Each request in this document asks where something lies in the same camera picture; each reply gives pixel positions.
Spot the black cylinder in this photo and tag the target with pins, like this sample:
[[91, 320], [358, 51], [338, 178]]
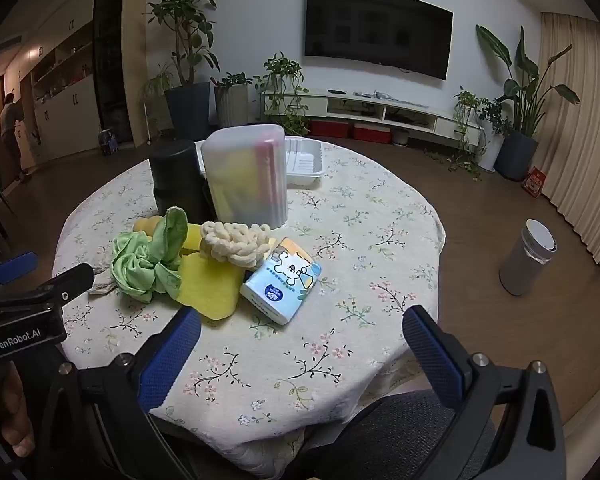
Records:
[[175, 180]]

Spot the person's left hand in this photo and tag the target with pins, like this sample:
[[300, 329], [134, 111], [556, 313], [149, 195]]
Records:
[[7, 405]]

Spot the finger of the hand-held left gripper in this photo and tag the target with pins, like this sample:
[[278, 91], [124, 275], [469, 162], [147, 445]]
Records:
[[15, 266], [72, 282]]

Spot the beige curtain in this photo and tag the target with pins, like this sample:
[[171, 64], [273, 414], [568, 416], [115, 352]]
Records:
[[570, 135]]

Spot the red storage box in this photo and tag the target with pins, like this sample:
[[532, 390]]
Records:
[[330, 129], [372, 133]]

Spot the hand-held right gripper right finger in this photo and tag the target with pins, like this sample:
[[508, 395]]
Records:
[[432, 360]]

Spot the small white pot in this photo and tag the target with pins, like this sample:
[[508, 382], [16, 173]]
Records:
[[401, 137]]

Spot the white wall cabinet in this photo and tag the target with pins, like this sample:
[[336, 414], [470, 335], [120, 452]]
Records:
[[65, 105]]

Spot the trailing green plant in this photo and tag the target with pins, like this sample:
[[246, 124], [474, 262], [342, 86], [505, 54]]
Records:
[[282, 75]]

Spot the floral tablecloth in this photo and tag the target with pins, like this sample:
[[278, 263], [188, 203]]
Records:
[[340, 305]]

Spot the blue tissue pack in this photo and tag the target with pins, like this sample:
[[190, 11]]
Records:
[[285, 280]]

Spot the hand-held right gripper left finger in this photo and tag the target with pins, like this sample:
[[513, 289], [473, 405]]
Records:
[[170, 355]]

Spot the large broad-leaf plant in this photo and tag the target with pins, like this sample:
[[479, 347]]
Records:
[[522, 80]]

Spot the small bushy plant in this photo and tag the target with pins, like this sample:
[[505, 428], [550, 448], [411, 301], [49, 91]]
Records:
[[466, 105]]

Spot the white plastic tray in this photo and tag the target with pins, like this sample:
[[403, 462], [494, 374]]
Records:
[[305, 160]]

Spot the red paper bag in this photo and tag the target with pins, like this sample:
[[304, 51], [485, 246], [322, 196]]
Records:
[[534, 182]]

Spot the ribbed grey plant pot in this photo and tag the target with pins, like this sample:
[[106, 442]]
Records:
[[231, 105]]

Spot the green cloth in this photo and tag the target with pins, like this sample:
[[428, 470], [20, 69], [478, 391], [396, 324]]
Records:
[[140, 265]]

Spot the dark grey plant pot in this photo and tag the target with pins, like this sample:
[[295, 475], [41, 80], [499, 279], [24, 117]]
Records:
[[516, 155]]

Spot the tall white plant pot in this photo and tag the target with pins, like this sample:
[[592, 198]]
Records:
[[490, 147]]

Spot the white television console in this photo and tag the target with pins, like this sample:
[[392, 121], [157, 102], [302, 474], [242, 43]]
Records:
[[340, 102]]

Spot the small thin-leaf plant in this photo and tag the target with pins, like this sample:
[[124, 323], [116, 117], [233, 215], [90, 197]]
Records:
[[157, 80]]

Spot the tall leafy plant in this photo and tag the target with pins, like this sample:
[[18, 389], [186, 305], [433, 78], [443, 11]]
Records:
[[187, 20]]

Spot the dark tall cabinet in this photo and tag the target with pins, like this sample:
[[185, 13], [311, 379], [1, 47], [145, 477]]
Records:
[[110, 60]]

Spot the yellow square sponge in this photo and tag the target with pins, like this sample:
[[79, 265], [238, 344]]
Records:
[[210, 290]]

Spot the translucent plastic container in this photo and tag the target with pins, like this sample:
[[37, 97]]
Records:
[[240, 175]]

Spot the black wall television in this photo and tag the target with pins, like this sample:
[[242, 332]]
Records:
[[380, 25]]

